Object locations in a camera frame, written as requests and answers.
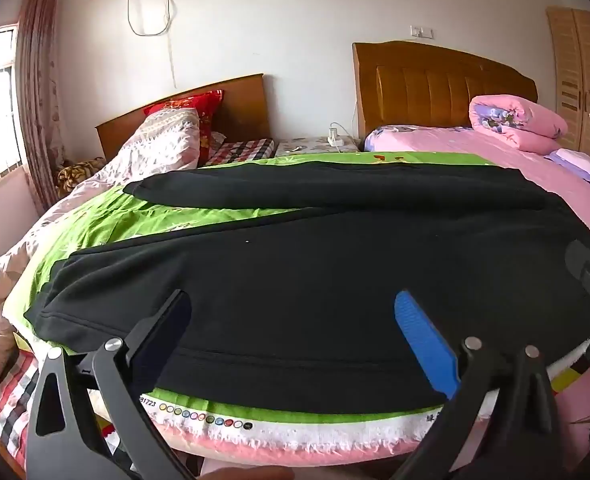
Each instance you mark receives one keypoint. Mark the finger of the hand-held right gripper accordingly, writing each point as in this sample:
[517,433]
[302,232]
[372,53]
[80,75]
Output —
[587,267]

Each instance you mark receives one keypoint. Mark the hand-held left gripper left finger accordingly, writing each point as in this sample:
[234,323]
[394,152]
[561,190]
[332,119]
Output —
[160,340]

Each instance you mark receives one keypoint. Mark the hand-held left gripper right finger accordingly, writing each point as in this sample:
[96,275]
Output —
[420,340]

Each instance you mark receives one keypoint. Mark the black pants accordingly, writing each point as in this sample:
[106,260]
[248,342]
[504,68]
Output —
[300,285]

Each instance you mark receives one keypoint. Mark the pink bedsheet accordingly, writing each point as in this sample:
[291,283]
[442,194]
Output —
[550,180]

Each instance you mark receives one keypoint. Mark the purple pillow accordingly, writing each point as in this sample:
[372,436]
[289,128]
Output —
[575,160]

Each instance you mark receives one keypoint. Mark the green printed blanket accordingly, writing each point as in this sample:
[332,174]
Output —
[100,215]

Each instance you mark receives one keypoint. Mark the pale pink floral quilt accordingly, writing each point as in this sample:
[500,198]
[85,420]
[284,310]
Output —
[40,240]

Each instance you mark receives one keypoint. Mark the folded pink floral quilt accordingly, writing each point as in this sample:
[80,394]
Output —
[520,115]

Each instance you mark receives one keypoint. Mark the red plaid bedsheet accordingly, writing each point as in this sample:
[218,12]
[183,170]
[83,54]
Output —
[5,410]

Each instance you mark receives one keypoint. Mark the tiger plush toy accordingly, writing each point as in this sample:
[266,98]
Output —
[77,175]

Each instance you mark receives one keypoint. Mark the light wooden wardrobe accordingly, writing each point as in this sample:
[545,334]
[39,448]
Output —
[585,60]

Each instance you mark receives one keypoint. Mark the white charger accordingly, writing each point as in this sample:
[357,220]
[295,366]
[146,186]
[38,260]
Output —
[334,136]

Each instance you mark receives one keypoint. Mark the nightstand with patterned cover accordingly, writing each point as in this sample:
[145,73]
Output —
[300,147]

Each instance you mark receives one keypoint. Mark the red patterned pillow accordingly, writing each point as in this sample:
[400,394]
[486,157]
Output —
[207,110]

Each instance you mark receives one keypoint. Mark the large wooden headboard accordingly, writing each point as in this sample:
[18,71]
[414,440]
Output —
[415,85]

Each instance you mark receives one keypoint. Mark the small wooden headboard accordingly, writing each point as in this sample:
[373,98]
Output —
[245,100]

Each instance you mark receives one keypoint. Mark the pink patterned curtain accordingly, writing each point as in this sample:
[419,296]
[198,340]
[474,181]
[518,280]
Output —
[40,85]

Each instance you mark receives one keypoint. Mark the white wall socket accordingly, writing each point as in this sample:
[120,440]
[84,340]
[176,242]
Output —
[422,32]

